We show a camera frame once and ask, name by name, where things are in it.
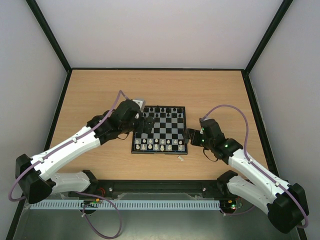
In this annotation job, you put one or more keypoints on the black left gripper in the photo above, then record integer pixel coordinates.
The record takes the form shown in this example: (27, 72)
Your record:
(141, 128)

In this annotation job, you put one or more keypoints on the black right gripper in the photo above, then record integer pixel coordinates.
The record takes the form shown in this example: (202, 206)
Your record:
(191, 136)

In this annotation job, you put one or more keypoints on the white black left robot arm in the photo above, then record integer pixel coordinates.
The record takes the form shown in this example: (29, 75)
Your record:
(37, 175)

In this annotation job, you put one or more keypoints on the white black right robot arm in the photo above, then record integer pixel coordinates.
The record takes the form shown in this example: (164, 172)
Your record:
(284, 204)

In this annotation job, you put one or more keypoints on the black king back row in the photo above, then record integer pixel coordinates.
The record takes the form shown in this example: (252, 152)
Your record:
(157, 108)

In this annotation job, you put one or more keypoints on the black and silver chessboard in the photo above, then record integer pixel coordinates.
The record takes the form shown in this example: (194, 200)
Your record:
(169, 129)

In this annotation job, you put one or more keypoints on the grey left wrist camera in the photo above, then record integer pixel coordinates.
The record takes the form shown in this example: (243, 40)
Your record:
(141, 103)

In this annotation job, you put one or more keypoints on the black aluminium frame rail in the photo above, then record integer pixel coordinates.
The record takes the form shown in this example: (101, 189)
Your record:
(208, 187)

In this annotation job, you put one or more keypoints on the light blue slotted cable duct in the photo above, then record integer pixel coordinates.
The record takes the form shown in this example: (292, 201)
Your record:
(77, 204)

